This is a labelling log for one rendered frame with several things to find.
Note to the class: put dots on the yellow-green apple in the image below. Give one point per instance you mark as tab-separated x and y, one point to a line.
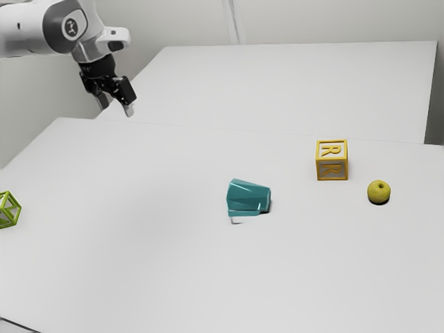
378	191

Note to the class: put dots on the teal faceted mug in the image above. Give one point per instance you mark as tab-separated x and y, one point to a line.
247	203

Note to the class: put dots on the yellow letter block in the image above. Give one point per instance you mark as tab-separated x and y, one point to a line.
331	160

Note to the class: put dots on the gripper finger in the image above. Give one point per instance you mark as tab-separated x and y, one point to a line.
125	93
101	100

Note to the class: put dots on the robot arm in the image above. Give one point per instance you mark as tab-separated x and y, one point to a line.
52	27

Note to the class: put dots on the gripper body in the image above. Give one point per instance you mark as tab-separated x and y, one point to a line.
97	71

